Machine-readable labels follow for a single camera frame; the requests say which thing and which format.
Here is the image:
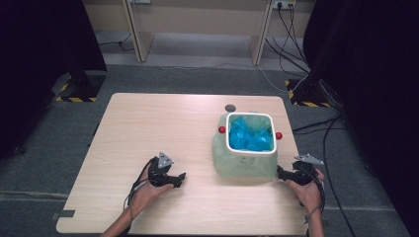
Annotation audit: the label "person's left hand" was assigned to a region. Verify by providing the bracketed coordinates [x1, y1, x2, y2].
[130, 161, 175, 215]

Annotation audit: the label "person's right hand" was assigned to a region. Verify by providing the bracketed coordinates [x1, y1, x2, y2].
[286, 169, 325, 215]

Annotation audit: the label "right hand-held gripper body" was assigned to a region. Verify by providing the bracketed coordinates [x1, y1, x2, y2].
[286, 153, 325, 186]

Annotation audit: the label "left hand-held gripper cable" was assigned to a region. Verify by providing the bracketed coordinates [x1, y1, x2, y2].
[123, 157, 159, 228]

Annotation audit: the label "hand-held gripper cable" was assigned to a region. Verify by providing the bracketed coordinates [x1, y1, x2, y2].
[302, 164, 328, 228]
[123, 157, 159, 228]

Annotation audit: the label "green trash bag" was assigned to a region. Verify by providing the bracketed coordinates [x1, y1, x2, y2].
[211, 111, 280, 181]

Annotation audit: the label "white trash bin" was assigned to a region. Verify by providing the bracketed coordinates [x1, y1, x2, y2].
[218, 113, 277, 179]

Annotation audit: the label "blue plastic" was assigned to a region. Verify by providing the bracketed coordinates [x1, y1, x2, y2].
[228, 116, 275, 153]

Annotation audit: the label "white wall socket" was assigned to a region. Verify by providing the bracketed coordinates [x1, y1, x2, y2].
[272, 0, 296, 10]

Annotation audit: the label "thin black floor cable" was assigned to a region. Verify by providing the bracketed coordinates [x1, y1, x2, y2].
[98, 33, 136, 52]

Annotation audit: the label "right hand-held gripper cable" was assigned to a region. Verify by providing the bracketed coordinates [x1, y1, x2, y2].
[302, 164, 328, 228]

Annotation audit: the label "black socket cables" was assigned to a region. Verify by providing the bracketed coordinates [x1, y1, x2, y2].
[265, 3, 311, 75]

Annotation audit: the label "black stand base hazard stripes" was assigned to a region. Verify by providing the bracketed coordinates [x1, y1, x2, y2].
[285, 77, 332, 109]
[51, 70, 107, 103]

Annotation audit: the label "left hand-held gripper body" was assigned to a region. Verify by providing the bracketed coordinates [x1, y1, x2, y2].
[147, 151, 179, 188]

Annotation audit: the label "black curtain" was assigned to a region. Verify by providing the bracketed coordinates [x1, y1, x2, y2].
[302, 0, 419, 235]
[0, 0, 108, 161]

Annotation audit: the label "beige office desk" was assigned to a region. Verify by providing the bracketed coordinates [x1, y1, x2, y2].
[82, 0, 317, 66]

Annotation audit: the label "white bin ring red knobs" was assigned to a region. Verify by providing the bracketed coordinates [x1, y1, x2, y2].
[217, 112, 284, 157]

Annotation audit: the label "grey tape strip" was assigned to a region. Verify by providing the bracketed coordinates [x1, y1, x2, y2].
[50, 209, 76, 221]

